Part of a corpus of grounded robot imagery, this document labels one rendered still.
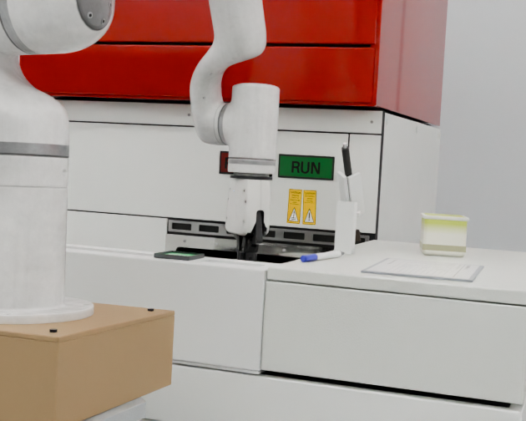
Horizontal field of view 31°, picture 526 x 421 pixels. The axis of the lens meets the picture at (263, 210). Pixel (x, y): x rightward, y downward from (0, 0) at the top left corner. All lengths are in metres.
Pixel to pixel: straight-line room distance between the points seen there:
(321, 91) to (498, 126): 1.54
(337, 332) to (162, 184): 0.86
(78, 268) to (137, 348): 0.31
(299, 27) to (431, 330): 0.84
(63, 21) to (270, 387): 0.56
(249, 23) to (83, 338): 0.73
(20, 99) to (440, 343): 0.60
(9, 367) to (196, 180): 1.05
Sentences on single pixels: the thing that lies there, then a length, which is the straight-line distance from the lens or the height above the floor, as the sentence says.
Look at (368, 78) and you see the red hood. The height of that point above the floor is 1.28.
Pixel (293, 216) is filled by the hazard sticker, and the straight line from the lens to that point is 1.93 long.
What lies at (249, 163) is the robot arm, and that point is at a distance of 1.64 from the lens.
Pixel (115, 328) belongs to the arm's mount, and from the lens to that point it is 1.09.
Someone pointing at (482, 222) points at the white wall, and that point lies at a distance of 3.35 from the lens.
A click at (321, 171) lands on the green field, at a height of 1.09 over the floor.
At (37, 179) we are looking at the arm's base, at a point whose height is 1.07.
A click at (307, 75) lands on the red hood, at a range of 1.88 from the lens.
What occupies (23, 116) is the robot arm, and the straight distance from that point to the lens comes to 1.10.
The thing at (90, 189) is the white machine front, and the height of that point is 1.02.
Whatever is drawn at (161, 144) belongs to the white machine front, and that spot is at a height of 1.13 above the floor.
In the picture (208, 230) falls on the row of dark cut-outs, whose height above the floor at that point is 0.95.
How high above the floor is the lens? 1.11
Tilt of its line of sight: 3 degrees down
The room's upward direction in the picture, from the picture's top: 3 degrees clockwise
